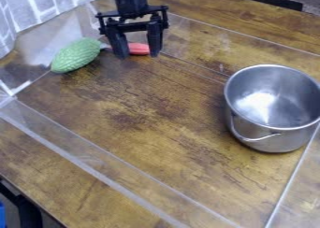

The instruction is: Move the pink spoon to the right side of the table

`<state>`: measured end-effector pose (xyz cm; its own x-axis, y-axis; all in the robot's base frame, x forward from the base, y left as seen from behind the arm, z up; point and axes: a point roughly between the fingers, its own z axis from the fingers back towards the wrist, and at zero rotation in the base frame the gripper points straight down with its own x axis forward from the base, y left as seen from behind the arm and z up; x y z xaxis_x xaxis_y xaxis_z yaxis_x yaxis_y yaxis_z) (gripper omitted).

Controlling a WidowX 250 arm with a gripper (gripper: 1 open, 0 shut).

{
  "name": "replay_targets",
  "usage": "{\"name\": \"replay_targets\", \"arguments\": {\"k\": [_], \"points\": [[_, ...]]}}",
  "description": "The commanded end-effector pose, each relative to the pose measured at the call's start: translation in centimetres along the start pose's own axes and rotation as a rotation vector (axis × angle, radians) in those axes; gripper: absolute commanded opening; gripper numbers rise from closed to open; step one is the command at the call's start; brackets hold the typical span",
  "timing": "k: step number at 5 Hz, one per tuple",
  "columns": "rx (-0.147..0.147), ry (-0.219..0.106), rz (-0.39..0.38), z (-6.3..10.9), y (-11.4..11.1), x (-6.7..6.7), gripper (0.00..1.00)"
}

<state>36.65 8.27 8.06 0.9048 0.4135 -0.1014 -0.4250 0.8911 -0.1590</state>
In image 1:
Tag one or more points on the clear acrylic tray barrier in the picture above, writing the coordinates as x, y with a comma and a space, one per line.
119, 146

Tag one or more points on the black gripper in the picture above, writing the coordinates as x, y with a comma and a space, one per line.
131, 9

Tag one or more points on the pink spoon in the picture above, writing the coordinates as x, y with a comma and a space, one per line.
135, 48

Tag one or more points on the white checkered curtain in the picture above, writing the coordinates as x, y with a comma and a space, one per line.
20, 14

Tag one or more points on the silver metal pot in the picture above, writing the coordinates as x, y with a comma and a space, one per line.
271, 107

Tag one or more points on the green bitter gourd toy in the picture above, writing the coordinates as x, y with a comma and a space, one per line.
75, 55

